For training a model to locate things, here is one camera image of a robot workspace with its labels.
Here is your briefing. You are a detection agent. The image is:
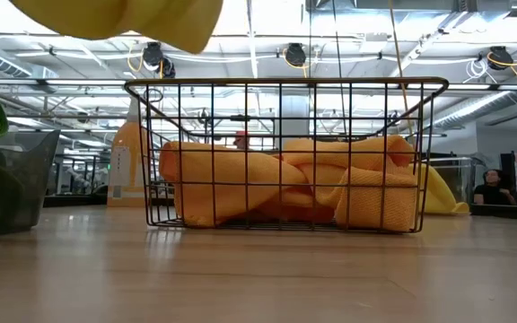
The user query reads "orange microfiber towel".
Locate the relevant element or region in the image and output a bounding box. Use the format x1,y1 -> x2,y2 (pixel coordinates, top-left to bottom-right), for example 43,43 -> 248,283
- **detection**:
158,141 -> 309,228
256,135 -> 419,233

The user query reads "person with red cap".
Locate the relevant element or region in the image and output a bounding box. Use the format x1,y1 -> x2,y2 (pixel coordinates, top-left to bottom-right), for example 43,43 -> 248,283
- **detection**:
233,129 -> 250,152

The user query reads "white building column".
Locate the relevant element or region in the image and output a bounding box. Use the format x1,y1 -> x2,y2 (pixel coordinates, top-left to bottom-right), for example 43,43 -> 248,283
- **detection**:
276,93 -> 310,152

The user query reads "orange spray bottle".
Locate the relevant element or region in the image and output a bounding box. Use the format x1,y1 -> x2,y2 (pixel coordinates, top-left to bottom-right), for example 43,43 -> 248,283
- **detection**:
107,96 -> 150,208

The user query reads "background robot workstation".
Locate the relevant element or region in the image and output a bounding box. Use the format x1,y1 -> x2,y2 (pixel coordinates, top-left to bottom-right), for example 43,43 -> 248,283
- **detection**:
51,153 -> 110,197

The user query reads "clear plastic bin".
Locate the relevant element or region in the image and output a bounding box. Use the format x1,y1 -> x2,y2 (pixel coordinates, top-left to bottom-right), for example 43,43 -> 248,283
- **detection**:
419,155 -> 484,205

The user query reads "grey tinted plastic bin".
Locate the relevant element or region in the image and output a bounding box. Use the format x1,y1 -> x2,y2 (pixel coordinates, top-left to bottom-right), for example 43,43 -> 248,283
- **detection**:
0,129 -> 61,239

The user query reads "black wire basket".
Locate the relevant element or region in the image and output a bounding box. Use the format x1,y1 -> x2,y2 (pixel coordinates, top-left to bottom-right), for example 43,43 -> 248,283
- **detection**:
123,76 -> 450,234

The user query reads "black ceiling cable reel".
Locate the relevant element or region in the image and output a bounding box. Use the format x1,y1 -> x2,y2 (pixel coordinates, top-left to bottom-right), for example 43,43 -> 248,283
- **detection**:
486,46 -> 514,72
143,41 -> 177,77
284,42 -> 308,68

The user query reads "yellow cable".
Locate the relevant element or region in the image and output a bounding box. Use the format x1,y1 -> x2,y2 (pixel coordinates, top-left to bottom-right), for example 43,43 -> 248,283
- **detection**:
388,0 -> 416,135

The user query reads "silver ventilation duct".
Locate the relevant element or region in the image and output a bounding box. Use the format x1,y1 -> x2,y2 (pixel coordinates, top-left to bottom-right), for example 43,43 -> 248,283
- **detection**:
435,74 -> 517,131

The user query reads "black aluminium table frame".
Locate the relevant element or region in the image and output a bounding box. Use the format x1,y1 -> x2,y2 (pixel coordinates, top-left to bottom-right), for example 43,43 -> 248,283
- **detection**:
42,195 -> 517,222

